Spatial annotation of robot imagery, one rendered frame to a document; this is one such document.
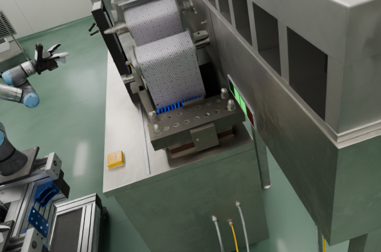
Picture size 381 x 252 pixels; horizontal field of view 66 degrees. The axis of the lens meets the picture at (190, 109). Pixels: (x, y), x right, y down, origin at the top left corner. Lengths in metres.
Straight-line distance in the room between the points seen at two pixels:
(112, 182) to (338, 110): 1.03
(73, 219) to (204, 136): 1.34
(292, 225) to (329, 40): 1.73
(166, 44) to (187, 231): 0.93
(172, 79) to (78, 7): 5.80
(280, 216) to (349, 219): 1.44
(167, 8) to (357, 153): 1.10
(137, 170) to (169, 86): 0.39
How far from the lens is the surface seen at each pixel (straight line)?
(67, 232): 2.26
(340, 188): 0.58
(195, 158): 1.25
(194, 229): 1.61
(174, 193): 1.36
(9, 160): 1.84
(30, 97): 1.71
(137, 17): 1.43
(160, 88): 1.30
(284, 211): 2.12
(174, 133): 1.20
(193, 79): 1.30
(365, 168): 0.57
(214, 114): 1.23
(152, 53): 1.24
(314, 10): 0.44
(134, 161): 1.36
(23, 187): 1.90
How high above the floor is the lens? 1.80
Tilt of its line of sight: 37 degrees down
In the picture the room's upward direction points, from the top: 17 degrees counter-clockwise
